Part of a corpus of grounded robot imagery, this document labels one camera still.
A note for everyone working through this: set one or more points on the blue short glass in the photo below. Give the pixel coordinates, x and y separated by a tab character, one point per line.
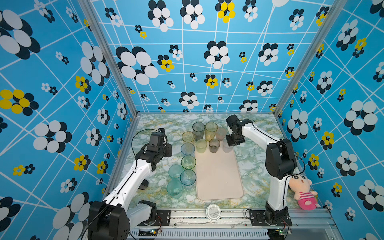
188	149

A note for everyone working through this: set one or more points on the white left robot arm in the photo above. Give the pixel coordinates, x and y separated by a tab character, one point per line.
112	219

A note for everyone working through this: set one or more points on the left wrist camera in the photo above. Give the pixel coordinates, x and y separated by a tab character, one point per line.
158	138

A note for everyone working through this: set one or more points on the aluminium front rail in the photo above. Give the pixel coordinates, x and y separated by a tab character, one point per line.
239	224

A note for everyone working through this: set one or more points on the yellow short glass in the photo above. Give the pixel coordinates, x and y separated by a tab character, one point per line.
188	137

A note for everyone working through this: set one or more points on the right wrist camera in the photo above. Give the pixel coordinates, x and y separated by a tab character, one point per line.
234	125

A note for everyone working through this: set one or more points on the teal glass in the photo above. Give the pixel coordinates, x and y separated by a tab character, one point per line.
175	171

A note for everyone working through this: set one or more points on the aluminium corner post left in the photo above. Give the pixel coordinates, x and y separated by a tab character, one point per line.
107	52

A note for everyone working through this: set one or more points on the aluminium corner post right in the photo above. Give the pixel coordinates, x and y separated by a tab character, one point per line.
334	12

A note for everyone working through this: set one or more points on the tall yellow glass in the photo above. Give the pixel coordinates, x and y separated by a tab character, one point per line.
210	131

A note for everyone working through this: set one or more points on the teal glass lowest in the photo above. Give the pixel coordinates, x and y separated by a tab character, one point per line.
175	188

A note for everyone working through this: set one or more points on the small grey glass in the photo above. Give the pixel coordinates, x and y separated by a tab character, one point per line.
214	145

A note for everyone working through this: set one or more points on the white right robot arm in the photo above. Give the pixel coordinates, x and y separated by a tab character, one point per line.
280	163

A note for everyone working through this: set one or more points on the light green short glass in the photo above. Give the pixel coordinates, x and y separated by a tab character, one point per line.
201	146

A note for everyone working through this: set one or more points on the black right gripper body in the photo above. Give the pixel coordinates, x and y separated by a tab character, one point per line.
233	140

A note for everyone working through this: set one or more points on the blue glass lower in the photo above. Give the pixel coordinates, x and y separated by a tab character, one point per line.
188	178

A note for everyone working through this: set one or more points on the pink plush doll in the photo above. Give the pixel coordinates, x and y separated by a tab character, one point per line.
306	198

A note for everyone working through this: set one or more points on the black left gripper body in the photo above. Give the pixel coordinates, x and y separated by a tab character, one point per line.
165	151

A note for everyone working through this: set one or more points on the beige plastic tray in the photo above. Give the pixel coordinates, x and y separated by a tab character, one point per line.
218	176

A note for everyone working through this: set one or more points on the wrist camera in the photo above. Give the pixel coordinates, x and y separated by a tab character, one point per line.
234	125
158	138

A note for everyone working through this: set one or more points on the clear dotted glass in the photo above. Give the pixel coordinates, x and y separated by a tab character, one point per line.
226	147

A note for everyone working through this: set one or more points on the white round lid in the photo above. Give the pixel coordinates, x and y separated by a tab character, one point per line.
213	212

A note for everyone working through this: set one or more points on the tall grey glass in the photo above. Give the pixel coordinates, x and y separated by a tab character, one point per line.
199	130

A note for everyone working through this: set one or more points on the pink dotted glass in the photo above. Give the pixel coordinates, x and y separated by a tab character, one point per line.
221	133

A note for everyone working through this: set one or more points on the aluminium corner post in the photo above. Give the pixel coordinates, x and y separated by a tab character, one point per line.
107	52
334	12

